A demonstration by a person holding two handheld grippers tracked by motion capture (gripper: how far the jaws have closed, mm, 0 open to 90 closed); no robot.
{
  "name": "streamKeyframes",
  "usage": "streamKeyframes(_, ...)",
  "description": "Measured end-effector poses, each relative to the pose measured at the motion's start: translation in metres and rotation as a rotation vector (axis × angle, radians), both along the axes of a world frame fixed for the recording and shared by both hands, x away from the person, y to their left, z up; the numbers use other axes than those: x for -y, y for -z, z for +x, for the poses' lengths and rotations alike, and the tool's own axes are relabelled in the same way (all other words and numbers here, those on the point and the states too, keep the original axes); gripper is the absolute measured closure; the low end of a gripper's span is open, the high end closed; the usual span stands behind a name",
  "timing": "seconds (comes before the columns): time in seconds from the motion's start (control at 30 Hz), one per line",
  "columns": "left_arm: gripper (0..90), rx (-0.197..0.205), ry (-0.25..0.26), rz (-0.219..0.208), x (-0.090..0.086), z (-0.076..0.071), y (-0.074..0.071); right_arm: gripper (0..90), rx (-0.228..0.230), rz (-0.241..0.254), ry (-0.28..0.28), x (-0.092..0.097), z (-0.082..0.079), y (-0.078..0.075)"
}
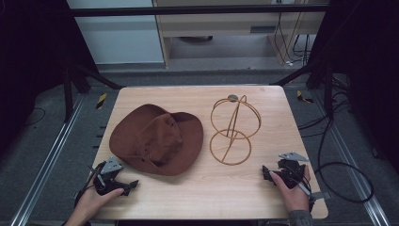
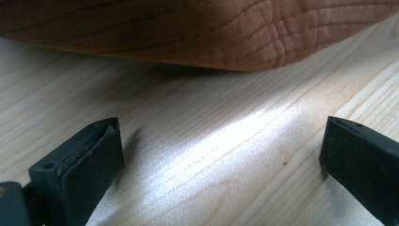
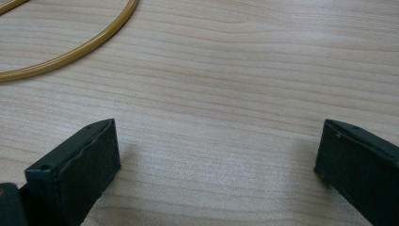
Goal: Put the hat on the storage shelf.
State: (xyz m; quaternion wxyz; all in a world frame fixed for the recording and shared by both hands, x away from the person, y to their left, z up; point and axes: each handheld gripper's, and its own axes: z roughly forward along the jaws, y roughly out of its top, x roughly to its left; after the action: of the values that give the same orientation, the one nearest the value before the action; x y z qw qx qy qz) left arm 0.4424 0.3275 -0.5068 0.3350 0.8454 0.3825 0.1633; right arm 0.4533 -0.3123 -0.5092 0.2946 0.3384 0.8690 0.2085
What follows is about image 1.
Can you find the thin black floor cable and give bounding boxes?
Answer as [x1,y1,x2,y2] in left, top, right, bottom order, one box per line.
[23,106,47,128]

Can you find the thick black looped cable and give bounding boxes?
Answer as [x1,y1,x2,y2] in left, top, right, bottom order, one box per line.
[296,116,375,204]

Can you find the white cabinet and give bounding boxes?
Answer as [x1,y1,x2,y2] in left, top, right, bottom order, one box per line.
[66,0,166,65]

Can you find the black cables under shelf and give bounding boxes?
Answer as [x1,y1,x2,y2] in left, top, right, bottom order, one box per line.
[273,11,312,68]

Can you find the gold wire hat stand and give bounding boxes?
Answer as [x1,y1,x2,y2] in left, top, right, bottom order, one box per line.
[208,93,263,167]

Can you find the person's left hand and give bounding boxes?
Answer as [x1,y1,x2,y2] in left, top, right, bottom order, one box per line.
[64,183,125,226]

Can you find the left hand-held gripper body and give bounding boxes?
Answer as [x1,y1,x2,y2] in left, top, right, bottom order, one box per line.
[88,155,127,197]

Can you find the black horizontal frame bar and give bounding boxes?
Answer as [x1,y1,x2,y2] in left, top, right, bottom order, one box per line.
[59,4,330,18]

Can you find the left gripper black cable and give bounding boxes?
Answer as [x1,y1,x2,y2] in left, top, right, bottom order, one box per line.
[73,171,98,208]

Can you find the light wooden shelf unit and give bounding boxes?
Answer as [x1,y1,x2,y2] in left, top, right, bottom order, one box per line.
[152,0,327,70]

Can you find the person's right hand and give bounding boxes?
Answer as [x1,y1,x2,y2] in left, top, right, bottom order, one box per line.
[268,164,312,214]

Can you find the brown cowboy hat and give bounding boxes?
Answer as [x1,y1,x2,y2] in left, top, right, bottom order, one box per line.
[108,104,204,177]

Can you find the yellow black striped tape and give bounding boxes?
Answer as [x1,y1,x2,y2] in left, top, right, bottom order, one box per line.
[295,89,314,105]
[95,92,108,111]

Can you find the black metal stand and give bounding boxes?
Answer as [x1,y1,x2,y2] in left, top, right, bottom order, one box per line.
[272,59,336,121]
[60,59,125,124]

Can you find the silver aluminium rail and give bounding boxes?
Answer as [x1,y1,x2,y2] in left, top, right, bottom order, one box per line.
[310,89,391,226]
[8,93,88,226]

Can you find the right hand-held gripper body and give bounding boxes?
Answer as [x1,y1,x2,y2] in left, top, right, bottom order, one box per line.
[276,151,332,202]

